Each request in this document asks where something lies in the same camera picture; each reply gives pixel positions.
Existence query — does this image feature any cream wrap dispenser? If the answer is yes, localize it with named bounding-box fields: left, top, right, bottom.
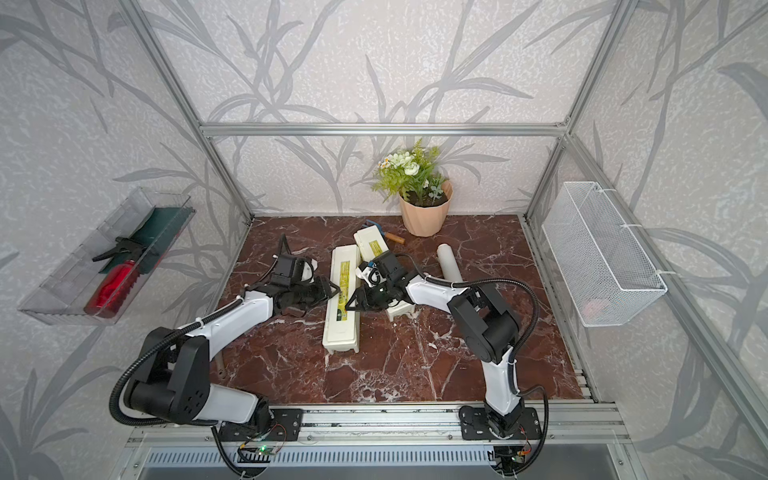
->
left=353, top=226, right=416, bottom=322

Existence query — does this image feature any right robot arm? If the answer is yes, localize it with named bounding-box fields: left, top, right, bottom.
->
left=345, top=251, right=524, bottom=439

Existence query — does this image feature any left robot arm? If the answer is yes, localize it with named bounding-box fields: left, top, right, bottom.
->
left=109, top=254, right=340, bottom=430

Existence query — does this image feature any right plastic wrap roll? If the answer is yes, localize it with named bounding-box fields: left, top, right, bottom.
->
left=437, top=243, right=463, bottom=283

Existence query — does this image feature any blue hand rake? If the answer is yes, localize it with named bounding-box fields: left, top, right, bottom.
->
left=365, top=219, right=405, bottom=245

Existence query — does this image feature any pink flower pot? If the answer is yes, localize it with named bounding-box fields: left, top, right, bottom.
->
left=399, top=180, right=453, bottom=237

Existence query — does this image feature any green artificial plant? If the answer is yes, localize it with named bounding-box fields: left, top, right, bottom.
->
left=372, top=140, right=448, bottom=208

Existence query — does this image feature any green folded cloth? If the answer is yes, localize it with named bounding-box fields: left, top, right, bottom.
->
left=100, top=207, right=195, bottom=275

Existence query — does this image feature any red spray bottle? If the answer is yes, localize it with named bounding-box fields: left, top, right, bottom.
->
left=84, top=237, right=146, bottom=318

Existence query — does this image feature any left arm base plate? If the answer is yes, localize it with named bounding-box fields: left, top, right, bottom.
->
left=217, top=408, right=304, bottom=442

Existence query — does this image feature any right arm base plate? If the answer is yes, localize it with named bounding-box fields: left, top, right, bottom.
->
left=458, top=404, right=542, bottom=441

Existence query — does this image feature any clear plastic wall tray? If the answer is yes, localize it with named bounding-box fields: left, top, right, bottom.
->
left=19, top=187, right=196, bottom=326

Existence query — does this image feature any white wire basket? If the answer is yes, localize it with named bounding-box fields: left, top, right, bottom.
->
left=542, top=181, right=668, bottom=328

